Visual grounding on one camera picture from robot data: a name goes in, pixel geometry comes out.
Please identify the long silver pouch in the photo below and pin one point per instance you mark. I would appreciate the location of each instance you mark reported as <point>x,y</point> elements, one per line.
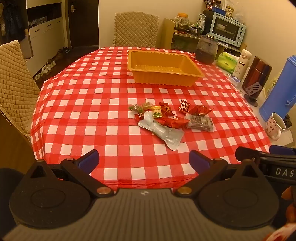
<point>159,131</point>

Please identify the beige quilted chair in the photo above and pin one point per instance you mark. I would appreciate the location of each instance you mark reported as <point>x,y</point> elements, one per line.
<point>135,29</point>
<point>16,81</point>

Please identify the light blue toaster oven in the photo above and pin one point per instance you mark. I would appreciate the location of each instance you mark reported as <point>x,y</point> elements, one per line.
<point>227,29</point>

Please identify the hanging dark clothes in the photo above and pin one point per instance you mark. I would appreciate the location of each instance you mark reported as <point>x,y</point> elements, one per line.
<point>11,18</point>

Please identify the red white-print candy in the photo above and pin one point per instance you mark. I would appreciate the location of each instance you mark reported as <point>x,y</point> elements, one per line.
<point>184,107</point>

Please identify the grey dark snack packet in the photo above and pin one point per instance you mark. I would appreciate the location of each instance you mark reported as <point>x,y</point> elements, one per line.
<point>200,122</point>

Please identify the brown thermos flask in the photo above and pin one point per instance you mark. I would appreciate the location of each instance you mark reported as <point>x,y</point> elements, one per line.
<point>259,71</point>

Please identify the green white snack packet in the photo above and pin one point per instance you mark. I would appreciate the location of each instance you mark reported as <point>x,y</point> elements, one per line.
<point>157,114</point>

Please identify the white rabbit-print bottle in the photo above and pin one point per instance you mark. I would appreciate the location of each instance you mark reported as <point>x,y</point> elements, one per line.
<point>241,63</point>

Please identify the wide red snack packet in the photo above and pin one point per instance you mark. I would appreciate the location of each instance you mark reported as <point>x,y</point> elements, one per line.
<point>200,110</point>

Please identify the blue basket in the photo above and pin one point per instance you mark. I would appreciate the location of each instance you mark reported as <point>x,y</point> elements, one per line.
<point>218,9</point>

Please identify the green white bag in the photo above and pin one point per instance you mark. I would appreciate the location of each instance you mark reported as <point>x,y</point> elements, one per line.
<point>201,22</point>

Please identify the large red snack packet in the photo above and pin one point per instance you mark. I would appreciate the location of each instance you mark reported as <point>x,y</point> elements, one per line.
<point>174,121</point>

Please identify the jar of nuts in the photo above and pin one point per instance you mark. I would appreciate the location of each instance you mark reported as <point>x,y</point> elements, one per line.
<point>229,11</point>

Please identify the blue plastic pitcher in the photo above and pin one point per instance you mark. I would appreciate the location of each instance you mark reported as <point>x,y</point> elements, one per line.
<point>281,92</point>

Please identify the dark glass jar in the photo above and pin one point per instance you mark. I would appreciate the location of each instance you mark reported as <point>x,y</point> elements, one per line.
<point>205,52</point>

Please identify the white cabinet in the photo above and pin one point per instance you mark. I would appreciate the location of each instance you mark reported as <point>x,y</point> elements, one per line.
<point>46,30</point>

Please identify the green candy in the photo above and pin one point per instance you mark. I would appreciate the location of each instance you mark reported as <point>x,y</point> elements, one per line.
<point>133,108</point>

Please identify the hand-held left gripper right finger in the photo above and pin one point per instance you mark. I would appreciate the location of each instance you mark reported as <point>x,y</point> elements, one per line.
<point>198,162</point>

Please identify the yellow snack packet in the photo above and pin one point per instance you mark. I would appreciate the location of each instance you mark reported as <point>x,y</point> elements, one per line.
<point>156,108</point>

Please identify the red gold-print candy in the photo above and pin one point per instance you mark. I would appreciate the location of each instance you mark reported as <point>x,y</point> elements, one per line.
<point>166,109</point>

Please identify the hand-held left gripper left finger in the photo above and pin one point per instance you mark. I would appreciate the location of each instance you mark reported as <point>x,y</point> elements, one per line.
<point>89,160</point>

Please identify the person's right hand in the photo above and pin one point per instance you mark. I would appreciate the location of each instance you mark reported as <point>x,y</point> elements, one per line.
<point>291,208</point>

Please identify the white patterned mug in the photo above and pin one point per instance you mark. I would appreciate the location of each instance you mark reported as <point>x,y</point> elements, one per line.
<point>274,127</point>

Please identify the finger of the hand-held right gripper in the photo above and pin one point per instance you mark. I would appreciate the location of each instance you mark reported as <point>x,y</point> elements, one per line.
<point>247,153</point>
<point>282,150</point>

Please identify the clear jelly candy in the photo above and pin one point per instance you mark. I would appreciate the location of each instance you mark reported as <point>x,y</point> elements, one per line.
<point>146,106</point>

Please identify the orange-lid plastic jar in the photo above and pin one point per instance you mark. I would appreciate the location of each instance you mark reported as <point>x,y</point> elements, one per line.
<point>181,22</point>

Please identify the wooden shelf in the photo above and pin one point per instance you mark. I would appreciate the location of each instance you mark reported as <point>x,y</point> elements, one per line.
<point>167,34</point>

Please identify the blue white tissue packet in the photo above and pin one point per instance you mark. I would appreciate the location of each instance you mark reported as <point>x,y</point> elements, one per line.
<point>234,80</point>

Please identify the red checkered tablecloth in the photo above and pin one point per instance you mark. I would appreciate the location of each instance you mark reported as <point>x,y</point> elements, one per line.
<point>92,92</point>

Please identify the row of shoes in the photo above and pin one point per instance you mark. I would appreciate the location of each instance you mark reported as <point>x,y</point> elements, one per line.
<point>46,69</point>

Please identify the small red candy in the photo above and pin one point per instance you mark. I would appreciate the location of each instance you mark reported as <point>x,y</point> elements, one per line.
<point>139,116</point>

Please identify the orange plastic tray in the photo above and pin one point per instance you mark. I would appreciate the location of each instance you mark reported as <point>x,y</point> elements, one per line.
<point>161,76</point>

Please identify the dark door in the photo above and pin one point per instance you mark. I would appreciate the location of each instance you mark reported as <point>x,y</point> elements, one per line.
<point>83,23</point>

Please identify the green tissue pack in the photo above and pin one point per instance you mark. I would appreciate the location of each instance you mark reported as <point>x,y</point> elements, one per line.
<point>227,62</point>

